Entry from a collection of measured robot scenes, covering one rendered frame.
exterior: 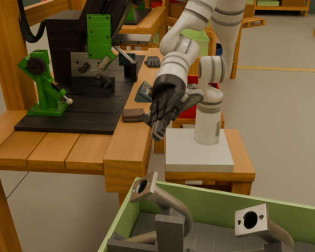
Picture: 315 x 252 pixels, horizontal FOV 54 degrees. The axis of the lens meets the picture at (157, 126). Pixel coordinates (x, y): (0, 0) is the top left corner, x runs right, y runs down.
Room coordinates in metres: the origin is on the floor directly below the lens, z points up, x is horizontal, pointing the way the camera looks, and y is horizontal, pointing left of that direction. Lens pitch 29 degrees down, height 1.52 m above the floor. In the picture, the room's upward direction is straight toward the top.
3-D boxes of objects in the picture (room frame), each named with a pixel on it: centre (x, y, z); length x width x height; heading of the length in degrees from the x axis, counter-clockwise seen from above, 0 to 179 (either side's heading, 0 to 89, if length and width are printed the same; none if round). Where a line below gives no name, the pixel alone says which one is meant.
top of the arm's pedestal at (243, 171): (1.04, -0.19, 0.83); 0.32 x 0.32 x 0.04; 89
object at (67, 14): (1.78, 0.47, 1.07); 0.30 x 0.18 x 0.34; 175
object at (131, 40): (1.73, 0.23, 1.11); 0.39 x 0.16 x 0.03; 85
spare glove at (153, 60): (1.98, 0.03, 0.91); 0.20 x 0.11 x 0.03; 5
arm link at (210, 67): (1.03, -0.19, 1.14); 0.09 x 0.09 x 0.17; 4
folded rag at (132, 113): (1.20, 0.10, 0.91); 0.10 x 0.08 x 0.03; 96
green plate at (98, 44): (1.58, 0.28, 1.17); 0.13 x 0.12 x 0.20; 175
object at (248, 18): (8.14, -2.01, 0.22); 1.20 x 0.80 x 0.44; 122
